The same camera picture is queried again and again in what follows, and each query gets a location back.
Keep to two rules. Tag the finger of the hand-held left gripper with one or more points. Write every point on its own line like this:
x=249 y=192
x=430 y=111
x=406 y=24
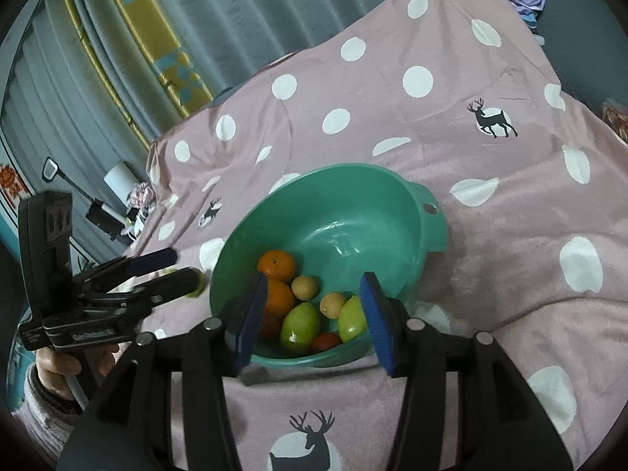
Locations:
x=152 y=258
x=174 y=280

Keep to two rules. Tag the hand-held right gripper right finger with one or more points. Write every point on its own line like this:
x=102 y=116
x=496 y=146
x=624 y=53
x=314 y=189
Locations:
x=380 y=324

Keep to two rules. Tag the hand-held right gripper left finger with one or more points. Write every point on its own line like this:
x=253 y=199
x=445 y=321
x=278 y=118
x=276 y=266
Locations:
x=250 y=324

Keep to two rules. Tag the small green mango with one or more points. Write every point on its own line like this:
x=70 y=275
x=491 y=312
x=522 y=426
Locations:
x=196 y=285

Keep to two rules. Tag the pale green mango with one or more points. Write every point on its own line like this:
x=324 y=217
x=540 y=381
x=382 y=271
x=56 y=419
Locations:
x=353 y=321

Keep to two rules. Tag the large orange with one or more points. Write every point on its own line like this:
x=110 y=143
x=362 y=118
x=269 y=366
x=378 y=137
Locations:
x=279 y=299

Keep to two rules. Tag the large green mango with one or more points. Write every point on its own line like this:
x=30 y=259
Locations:
x=300 y=326

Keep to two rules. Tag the small yellow longan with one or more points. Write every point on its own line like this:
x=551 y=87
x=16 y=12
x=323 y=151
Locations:
x=332 y=304
x=304 y=287

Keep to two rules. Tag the red cherry tomato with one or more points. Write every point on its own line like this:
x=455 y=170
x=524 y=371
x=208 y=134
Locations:
x=326 y=341

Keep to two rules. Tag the small mandarin orange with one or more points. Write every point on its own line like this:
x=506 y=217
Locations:
x=277 y=265

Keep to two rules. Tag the green plastic basin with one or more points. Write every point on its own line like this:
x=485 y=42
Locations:
x=343 y=225

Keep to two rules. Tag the person's left forearm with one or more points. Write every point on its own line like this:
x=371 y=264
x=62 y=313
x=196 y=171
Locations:
x=39 y=417

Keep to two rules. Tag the person's left hand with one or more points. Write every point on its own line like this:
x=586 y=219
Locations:
x=54 y=364

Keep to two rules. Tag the pile of clothes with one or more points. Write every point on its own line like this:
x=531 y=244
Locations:
x=142 y=195

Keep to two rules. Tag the black desk lamp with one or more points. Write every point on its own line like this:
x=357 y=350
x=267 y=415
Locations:
x=73 y=191

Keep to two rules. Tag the white paper roll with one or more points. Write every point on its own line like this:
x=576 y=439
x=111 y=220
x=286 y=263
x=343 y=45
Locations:
x=120 y=181

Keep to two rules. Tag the pink polka dot blanket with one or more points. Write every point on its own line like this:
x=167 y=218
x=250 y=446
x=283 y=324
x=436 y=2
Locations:
x=490 y=255

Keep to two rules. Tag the gold patterned curtain strip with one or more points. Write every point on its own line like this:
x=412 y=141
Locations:
x=152 y=44

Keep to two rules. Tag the grey curtain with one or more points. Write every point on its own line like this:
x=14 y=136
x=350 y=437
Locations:
x=245 y=19

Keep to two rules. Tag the grey sofa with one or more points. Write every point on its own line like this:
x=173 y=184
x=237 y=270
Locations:
x=584 y=39

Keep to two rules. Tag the purple cloth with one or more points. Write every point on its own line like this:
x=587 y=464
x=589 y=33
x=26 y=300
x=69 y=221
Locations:
x=527 y=2

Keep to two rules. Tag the orange wall sticker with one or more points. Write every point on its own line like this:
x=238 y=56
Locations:
x=11 y=182

